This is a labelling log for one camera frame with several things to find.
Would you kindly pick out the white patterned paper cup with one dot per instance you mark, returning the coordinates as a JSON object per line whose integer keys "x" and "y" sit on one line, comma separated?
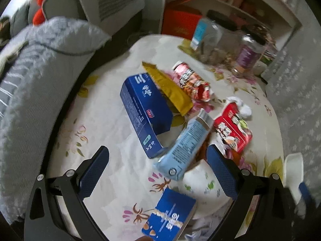
{"x": 201, "y": 184}

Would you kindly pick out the dark blue carton box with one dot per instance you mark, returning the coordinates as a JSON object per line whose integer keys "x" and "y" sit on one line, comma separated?
{"x": 147, "y": 110}

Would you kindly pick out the red instant noodle packet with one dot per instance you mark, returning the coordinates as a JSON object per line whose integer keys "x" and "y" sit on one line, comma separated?
{"x": 232, "y": 128}

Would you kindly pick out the red plush toy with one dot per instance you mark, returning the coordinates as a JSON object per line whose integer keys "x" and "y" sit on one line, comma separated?
{"x": 43, "y": 12}

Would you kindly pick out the white crumpled tissue ball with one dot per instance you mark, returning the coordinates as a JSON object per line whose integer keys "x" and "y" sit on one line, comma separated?
{"x": 245, "y": 112}

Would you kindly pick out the clear jar blue label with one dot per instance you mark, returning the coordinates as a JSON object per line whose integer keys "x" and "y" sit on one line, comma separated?
{"x": 215, "y": 38}

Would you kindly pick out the grey striped sofa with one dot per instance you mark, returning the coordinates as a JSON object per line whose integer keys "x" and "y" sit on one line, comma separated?
{"x": 48, "y": 59}

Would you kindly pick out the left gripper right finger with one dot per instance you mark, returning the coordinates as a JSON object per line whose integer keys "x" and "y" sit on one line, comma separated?
{"x": 272, "y": 216}

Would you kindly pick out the blue biscuit box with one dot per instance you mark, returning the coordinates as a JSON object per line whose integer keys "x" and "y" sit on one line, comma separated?
{"x": 170, "y": 216}

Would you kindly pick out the light blue milk carton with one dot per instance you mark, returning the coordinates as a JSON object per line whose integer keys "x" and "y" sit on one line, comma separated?
{"x": 177, "y": 159}

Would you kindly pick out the clear jar purple label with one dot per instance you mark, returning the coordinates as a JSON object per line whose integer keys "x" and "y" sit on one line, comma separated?
{"x": 251, "y": 47}

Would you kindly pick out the red snack bag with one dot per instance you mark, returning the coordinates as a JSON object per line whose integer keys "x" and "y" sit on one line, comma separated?
{"x": 192, "y": 83}

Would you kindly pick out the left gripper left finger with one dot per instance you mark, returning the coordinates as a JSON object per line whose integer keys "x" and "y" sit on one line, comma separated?
{"x": 43, "y": 218}

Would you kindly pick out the white lace curtain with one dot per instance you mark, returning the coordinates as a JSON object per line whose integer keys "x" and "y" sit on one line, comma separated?
{"x": 293, "y": 90}

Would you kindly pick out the white bookshelf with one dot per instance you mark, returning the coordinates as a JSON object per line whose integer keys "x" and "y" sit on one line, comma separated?
{"x": 275, "y": 15}

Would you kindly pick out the yellow snack wrapper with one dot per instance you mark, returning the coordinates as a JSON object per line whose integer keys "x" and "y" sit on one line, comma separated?
{"x": 182, "y": 102}

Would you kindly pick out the red gift box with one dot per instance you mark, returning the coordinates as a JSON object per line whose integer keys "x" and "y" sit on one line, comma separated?
{"x": 180, "y": 20}

